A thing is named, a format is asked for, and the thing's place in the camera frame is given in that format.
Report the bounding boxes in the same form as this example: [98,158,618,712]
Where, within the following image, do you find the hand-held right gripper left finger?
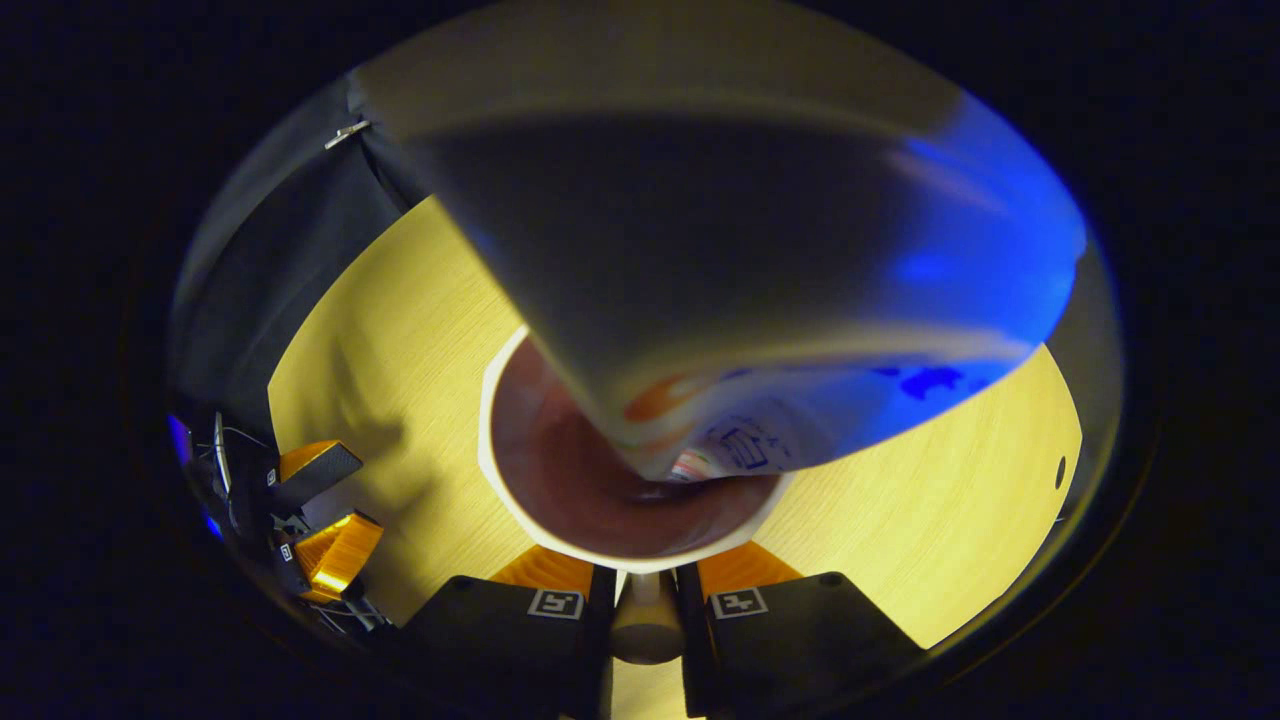
[400,545,618,719]

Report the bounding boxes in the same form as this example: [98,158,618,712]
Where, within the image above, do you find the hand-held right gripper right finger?
[677,540,926,719]

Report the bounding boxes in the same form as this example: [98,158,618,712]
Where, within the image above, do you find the beige cup with handle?
[478,323,796,666]

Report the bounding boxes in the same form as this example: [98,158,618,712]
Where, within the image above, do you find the white toothpaste tube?
[355,0,1089,483]

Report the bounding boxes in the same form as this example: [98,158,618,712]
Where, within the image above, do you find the light wooden desktop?
[268,195,1083,719]

